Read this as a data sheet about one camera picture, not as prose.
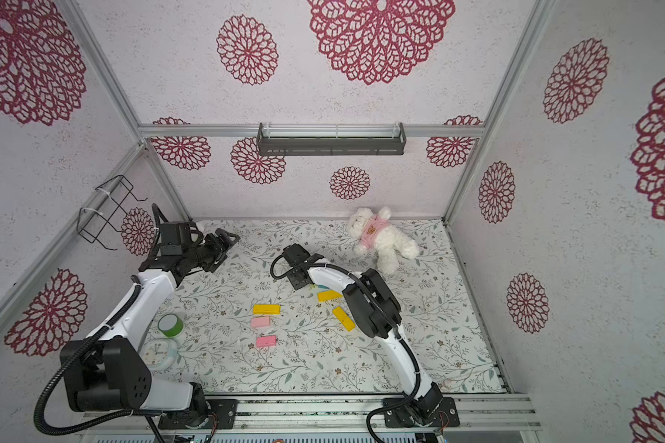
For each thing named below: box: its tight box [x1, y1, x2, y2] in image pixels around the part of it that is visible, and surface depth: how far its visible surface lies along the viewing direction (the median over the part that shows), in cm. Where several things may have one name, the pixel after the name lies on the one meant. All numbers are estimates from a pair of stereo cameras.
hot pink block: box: [255, 335, 278, 348], surface depth 89 cm
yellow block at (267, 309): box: [253, 303, 282, 315], surface depth 97 cm
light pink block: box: [250, 315, 270, 329], surface depth 92 cm
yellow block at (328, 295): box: [316, 289, 343, 302], surface depth 99 cm
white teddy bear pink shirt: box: [347, 206, 420, 276], surface depth 107 cm
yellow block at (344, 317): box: [332, 306, 356, 332], surface depth 93 cm
